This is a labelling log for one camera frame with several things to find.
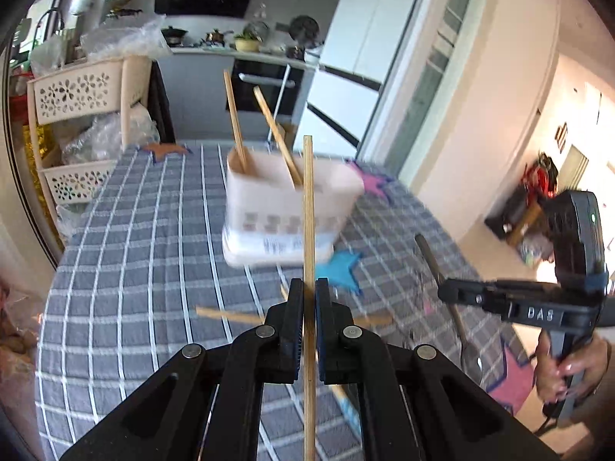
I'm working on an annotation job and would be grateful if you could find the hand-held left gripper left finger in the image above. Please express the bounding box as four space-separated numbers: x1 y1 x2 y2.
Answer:
60 279 305 461

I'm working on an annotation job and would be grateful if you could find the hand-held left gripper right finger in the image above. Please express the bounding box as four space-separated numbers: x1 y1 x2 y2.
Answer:
314 279 561 461

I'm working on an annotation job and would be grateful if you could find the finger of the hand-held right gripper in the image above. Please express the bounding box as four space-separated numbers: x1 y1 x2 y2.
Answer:
437 277 510 317

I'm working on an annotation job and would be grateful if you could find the metal spoon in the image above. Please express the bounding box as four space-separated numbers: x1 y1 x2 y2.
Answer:
414 233 484 383

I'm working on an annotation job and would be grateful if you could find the white plastic utensil holder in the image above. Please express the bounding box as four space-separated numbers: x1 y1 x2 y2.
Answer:
222 148 364 269

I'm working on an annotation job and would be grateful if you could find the person's right forearm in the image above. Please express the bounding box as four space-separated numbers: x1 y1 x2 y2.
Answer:
569 341 615 445

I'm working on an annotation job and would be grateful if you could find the person's right hand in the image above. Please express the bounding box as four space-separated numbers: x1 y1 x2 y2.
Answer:
534 330 612 405

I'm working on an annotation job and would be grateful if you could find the cardboard box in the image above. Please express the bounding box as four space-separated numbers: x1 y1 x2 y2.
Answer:
484 184 546 247

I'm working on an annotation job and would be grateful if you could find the red bag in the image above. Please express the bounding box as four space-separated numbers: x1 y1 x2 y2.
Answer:
523 152 561 199

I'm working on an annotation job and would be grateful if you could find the grey plaid tablecloth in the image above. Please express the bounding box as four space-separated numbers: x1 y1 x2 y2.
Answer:
36 141 536 461

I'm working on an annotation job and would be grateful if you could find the black oven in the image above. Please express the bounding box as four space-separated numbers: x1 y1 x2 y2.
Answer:
226 58 308 122

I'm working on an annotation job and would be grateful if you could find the black hanging cloth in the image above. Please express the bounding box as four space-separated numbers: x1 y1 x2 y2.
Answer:
148 60 176 144

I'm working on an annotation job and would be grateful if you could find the white refrigerator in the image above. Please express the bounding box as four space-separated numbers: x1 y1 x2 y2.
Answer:
292 0 435 155

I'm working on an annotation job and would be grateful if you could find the crumpled clear plastic bag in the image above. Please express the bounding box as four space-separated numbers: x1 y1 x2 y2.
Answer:
60 104 160 165

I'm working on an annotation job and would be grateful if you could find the yellow plant pot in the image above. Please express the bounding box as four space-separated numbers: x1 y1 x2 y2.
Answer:
234 33 263 53

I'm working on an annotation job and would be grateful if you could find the black frying pan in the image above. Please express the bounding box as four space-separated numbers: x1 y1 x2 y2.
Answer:
289 15 322 50

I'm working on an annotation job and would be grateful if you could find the gold foil sheet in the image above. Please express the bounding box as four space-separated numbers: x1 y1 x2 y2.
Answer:
21 124 62 243

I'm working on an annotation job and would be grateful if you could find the beige basket storage rack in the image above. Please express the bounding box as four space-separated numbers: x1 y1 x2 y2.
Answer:
26 55 155 208

